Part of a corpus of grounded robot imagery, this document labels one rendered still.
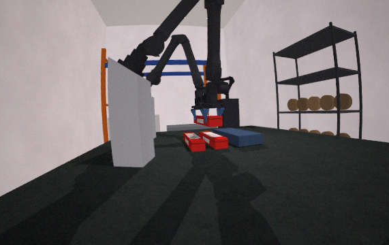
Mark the red box with white label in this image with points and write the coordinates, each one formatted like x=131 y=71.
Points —
x=215 y=121
x=214 y=140
x=194 y=142

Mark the blue rectangular platform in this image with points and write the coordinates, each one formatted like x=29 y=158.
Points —
x=233 y=137

